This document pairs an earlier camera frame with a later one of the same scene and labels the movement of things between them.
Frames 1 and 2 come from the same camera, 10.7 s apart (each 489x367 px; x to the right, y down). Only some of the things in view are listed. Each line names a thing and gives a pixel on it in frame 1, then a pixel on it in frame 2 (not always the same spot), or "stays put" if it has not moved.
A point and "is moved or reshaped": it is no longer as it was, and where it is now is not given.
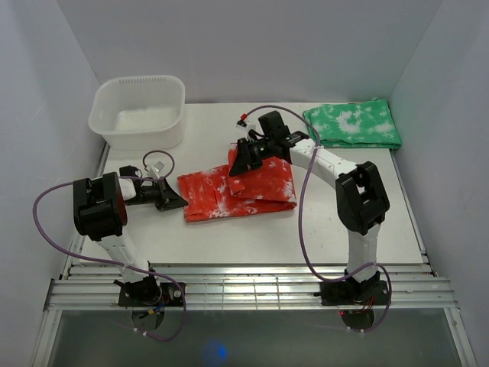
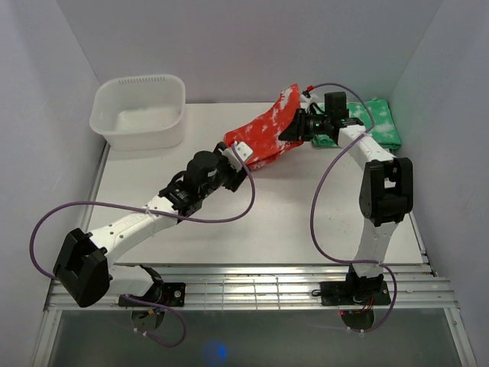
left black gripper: [169, 199] → [234, 183]
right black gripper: [244, 161] → [296, 131]
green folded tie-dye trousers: [366, 125] stays put
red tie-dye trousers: [216, 193] is moved or reshaped
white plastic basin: [140, 112] stays put
